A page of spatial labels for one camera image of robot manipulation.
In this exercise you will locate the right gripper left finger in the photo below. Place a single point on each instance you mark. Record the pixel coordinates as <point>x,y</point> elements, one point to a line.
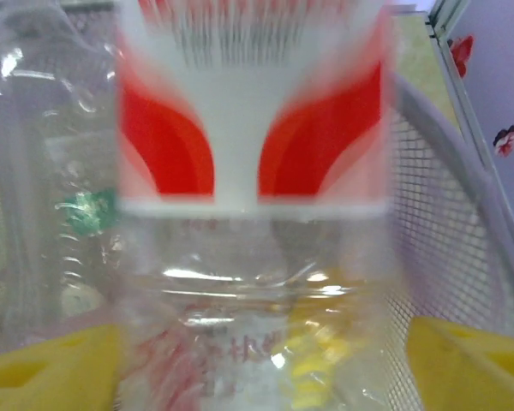
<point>47,377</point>

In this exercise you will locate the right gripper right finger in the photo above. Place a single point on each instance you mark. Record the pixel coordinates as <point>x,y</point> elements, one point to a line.
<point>475,372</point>

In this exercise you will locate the yellow plastic bottle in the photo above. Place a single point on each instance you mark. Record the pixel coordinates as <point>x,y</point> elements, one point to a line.
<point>312,355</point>

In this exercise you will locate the clear bottle green cap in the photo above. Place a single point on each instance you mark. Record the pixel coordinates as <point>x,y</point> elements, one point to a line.
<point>90,212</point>

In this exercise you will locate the clear bottle white red label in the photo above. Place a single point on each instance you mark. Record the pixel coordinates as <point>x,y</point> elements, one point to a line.
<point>240,128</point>

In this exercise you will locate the mesh bin with plastic liner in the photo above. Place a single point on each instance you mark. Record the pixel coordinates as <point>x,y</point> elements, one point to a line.
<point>432,214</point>

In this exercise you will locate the aluminium side rail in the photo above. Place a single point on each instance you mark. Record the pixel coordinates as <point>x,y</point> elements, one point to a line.
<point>465,103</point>

